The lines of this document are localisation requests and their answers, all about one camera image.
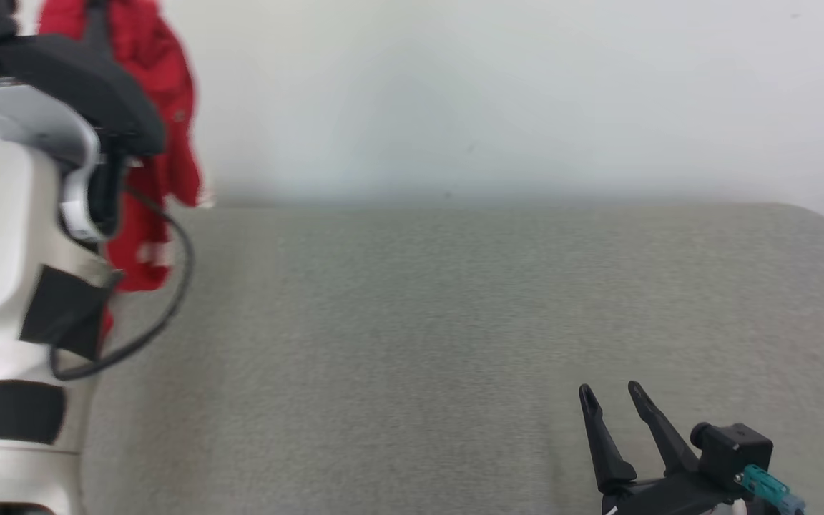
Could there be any teal cable connector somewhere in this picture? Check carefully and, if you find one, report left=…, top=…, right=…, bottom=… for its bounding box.
left=736, top=465, right=808, bottom=515

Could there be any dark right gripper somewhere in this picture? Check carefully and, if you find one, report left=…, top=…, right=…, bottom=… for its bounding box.
left=578, top=380, right=750, bottom=515

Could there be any thin black cable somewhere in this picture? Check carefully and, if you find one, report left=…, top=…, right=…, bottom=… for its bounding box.
left=49, top=185, right=195, bottom=382

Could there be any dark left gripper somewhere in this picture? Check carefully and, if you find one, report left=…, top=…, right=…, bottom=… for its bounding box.
left=0, top=0, right=167, bottom=238

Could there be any red shorts white waistband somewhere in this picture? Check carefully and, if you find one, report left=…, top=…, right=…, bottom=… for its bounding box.
left=36, top=0, right=214, bottom=337

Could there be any grey fabric sofa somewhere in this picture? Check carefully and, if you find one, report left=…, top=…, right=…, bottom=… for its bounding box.
left=79, top=200, right=824, bottom=515

